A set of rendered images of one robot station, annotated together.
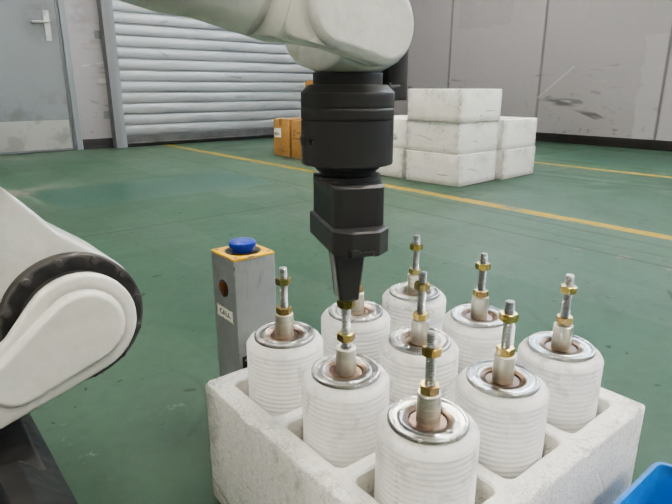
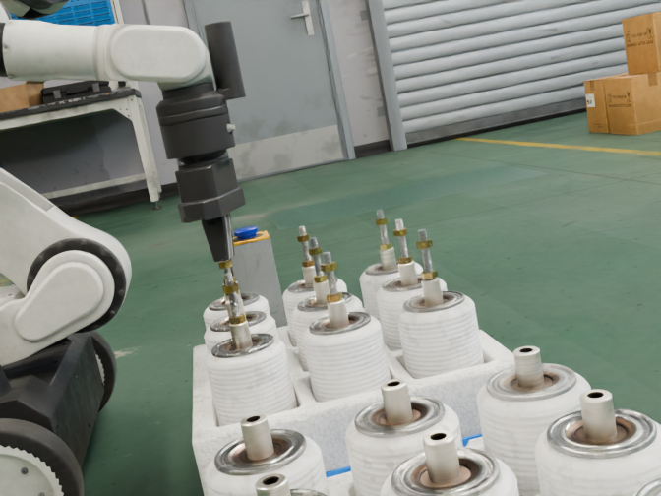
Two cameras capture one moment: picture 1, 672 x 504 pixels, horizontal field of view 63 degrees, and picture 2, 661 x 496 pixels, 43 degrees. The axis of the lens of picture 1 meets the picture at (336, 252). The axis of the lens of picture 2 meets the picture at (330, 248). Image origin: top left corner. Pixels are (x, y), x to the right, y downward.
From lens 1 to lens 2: 0.76 m
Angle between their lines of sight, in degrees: 32
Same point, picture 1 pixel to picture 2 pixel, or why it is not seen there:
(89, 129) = (361, 132)
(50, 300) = (49, 269)
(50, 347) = (50, 301)
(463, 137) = not seen: outside the picture
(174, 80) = (461, 51)
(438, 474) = (224, 379)
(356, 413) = not seen: hidden behind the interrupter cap
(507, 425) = (320, 357)
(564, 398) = (417, 347)
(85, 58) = (351, 46)
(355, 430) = not seen: hidden behind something
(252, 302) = (253, 283)
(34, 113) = (299, 123)
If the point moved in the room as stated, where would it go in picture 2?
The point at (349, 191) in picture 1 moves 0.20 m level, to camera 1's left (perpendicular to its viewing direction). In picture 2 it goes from (183, 174) to (71, 190)
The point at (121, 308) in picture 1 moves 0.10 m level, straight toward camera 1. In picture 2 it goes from (97, 277) to (68, 294)
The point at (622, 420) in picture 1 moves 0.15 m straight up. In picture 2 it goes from (478, 372) to (458, 245)
